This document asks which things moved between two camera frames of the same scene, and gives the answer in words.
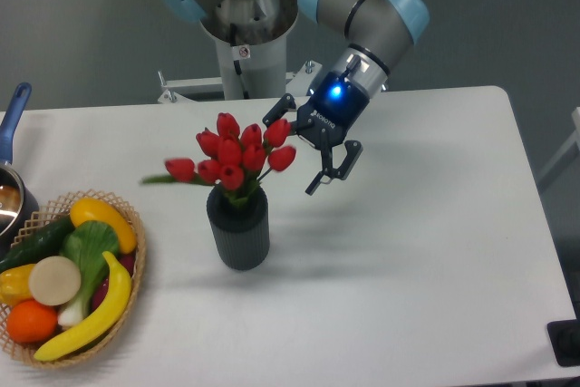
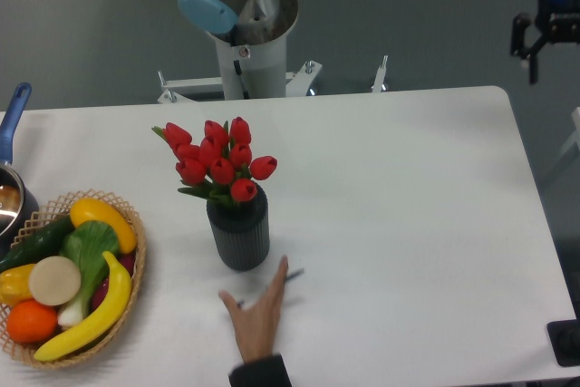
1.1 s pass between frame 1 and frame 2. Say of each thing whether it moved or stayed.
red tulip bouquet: moved
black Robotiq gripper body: moved
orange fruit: stayed
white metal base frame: stayed
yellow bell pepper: stayed
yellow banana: stayed
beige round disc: stayed
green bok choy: stayed
